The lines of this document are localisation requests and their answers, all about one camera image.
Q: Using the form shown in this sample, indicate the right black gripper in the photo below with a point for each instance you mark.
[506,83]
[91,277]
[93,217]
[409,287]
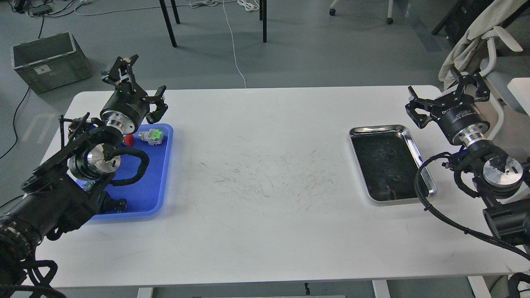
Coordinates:
[452,118]

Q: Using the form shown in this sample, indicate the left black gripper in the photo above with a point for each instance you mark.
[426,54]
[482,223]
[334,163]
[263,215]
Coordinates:
[129,101]

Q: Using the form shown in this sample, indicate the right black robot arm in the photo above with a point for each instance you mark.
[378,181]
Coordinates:
[480,168]

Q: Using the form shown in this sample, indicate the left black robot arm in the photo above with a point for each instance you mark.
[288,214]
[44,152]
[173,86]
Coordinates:
[68,189]

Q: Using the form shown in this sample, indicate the grey green connector part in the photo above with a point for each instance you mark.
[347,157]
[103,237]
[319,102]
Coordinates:
[152,137]

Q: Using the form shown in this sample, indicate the white chair with cloth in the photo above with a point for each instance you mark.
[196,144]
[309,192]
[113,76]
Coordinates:
[476,49]

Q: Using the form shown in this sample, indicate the silver metal tray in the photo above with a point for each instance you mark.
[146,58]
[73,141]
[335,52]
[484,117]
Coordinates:
[370,145]

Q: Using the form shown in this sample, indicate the black table leg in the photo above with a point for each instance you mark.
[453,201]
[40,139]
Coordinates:
[263,17]
[166,17]

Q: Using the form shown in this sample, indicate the grey plastic crate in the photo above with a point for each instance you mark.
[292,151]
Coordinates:
[47,63]

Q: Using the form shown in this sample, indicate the blue plastic tray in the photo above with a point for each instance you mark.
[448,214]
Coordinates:
[146,196]

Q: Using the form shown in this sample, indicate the black table leg right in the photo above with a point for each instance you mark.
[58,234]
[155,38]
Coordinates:
[263,17]

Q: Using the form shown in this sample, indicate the red push button switch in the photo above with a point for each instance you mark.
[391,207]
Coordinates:
[128,140]

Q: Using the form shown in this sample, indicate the black switch part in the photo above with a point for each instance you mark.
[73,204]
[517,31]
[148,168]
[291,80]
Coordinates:
[110,205]

